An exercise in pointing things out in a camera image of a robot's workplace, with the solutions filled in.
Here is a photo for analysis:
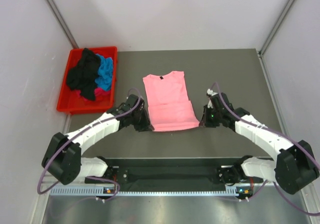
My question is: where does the magenta t shirt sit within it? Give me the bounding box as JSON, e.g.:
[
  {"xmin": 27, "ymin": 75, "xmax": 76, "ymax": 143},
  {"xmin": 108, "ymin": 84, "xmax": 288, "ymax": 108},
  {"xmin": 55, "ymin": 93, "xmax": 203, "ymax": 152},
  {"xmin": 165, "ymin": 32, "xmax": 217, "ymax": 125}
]
[{"xmin": 75, "ymin": 87, "xmax": 111, "ymax": 103}]

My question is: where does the pink t shirt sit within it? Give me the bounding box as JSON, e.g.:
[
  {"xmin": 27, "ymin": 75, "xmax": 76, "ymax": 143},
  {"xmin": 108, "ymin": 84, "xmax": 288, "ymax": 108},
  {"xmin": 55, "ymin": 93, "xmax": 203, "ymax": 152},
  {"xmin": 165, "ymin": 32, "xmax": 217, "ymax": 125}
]
[{"xmin": 142, "ymin": 71, "xmax": 200, "ymax": 132}]

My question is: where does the corner aluminium post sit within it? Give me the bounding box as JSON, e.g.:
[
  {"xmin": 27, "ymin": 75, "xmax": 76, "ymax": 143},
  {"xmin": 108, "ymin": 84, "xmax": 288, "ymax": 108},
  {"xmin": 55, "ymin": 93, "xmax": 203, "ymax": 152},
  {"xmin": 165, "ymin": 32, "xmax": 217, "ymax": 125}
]
[
  {"xmin": 257, "ymin": 0, "xmax": 296, "ymax": 59},
  {"xmin": 45, "ymin": 0, "xmax": 79, "ymax": 49}
]

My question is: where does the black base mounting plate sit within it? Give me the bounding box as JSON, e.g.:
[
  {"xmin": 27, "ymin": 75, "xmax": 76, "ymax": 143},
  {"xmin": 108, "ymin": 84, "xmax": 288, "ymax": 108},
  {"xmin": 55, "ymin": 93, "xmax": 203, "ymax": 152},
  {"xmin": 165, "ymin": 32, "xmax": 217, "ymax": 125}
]
[{"xmin": 100, "ymin": 156, "xmax": 249, "ymax": 192}]

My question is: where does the black t shirt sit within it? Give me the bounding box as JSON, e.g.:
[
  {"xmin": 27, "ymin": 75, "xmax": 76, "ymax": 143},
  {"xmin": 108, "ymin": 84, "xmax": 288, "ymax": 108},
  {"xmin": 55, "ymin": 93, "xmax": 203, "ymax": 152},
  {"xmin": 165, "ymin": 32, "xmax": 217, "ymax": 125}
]
[{"xmin": 66, "ymin": 48, "xmax": 101, "ymax": 101}]

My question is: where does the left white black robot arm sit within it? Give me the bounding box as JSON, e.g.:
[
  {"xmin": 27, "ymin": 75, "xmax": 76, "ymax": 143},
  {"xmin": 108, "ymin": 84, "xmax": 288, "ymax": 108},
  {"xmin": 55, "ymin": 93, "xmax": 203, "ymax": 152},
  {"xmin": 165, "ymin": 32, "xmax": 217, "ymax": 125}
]
[{"xmin": 41, "ymin": 94, "xmax": 152, "ymax": 185}]

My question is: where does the right corner aluminium post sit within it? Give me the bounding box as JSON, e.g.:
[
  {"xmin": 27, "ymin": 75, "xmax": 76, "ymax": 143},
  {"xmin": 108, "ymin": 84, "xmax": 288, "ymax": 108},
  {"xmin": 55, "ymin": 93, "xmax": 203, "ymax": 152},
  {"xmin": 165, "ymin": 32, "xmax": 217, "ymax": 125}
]
[{"xmin": 257, "ymin": 0, "xmax": 296, "ymax": 59}]

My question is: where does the blue t shirt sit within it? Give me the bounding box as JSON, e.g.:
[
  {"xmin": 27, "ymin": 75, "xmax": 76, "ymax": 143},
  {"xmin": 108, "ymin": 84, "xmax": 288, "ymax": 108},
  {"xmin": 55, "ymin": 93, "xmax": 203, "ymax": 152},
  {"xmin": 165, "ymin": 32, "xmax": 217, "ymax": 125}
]
[{"xmin": 95, "ymin": 54, "xmax": 114, "ymax": 92}]

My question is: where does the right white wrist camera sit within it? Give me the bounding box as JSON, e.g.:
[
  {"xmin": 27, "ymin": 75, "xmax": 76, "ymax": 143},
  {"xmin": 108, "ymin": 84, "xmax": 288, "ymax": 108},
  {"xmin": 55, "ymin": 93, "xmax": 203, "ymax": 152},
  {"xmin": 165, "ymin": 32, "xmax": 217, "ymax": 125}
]
[{"xmin": 206, "ymin": 88, "xmax": 218, "ymax": 109}]

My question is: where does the red plastic bin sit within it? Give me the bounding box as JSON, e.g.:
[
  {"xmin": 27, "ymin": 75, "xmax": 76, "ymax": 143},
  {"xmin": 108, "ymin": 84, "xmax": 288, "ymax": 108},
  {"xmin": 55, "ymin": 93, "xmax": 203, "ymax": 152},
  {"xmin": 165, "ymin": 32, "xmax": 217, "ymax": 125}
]
[{"xmin": 56, "ymin": 46, "xmax": 118, "ymax": 115}]

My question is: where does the left corner aluminium post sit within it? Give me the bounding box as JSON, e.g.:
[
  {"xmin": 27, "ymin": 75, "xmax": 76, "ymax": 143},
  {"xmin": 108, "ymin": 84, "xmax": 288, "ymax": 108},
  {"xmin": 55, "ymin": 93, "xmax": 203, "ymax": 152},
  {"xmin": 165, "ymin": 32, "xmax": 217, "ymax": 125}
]
[{"xmin": 45, "ymin": 0, "xmax": 79, "ymax": 49}]

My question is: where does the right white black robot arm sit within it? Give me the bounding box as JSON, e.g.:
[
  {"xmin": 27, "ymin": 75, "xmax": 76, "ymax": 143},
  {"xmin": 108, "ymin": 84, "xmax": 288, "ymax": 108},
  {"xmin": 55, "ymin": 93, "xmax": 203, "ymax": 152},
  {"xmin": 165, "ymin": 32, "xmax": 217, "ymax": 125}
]
[{"xmin": 200, "ymin": 89, "xmax": 320, "ymax": 195}]

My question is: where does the slotted cable duct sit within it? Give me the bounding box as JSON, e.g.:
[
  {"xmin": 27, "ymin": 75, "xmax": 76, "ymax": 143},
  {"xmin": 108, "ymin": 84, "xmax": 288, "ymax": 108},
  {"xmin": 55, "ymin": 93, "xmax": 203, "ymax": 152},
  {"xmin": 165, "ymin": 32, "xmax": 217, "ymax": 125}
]
[{"xmin": 49, "ymin": 185, "xmax": 251, "ymax": 197}]

